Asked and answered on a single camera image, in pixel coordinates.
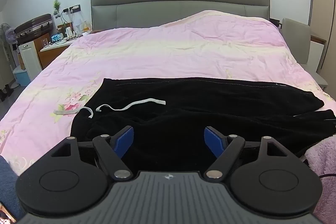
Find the pink floral duvet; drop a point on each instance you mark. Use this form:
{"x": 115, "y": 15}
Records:
{"x": 170, "y": 53}

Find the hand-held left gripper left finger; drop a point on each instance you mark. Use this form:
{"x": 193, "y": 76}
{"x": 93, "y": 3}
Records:
{"x": 123, "y": 141}

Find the grey chair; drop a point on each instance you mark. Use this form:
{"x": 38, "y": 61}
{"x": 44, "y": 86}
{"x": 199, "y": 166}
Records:
{"x": 295, "y": 37}

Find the brown suitcase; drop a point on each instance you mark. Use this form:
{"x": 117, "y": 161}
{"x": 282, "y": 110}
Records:
{"x": 32, "y": 27}

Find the tall wardrobe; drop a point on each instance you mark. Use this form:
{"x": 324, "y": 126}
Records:
{"x": 321, "y": 3}

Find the white cabinet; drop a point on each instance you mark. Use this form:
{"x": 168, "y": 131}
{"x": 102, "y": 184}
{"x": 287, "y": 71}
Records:
{"x": 30, "y": 61}

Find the small potted plant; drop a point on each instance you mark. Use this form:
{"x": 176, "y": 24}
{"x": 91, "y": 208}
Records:
{"x": 56, "y": 6}

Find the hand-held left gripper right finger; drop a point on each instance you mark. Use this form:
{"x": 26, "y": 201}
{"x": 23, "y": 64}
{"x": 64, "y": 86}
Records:
{"x": 212, "y": 141}

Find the blue denim cloth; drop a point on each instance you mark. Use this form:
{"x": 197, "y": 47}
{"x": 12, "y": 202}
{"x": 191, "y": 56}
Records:
{"x": 9, "y": 184}

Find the white table lamp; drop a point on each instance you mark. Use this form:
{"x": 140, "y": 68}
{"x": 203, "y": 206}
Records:
{"x": 78, "y": 20}

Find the yellowish bottle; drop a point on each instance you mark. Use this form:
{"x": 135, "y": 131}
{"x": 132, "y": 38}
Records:
{"x": 85, "y": 26}

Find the pair of black shoes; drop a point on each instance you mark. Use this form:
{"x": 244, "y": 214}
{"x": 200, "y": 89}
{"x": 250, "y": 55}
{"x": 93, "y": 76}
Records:
{"x": 6, "y": 92}

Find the grey upholstered bed headboard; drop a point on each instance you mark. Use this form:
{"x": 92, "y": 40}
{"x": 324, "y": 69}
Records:
{"x": 168, "y": 3}

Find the pink fluffy blanket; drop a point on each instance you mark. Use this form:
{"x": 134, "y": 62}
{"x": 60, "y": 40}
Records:
{"x": 324, "y": 161}

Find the teal alarm clock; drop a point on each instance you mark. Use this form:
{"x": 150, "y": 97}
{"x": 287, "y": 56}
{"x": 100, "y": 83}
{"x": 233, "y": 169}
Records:
{"x": 57, "y": 37}

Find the black wall socket strip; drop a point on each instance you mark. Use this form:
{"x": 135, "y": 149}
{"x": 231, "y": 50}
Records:
{"x": 72, "y": 8}

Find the standing fan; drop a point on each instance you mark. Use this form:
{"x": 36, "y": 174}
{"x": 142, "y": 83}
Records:
{"x": 9, "y": 37}

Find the light blue bin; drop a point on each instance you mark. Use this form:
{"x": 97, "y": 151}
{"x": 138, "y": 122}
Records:
{"x": 20, "y": 77}

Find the wooden nightstand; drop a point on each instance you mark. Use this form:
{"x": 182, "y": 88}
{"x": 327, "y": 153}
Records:
{"x": 50, "y": 54}

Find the drinking glass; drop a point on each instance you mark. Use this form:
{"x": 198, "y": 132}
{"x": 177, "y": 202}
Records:
{"x": 44, "y": 42}

